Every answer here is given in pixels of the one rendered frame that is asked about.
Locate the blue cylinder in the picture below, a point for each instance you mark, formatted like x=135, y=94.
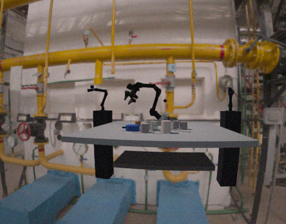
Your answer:
x=132, y=127

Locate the french press with black knob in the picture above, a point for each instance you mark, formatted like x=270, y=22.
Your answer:
x=165, y=116

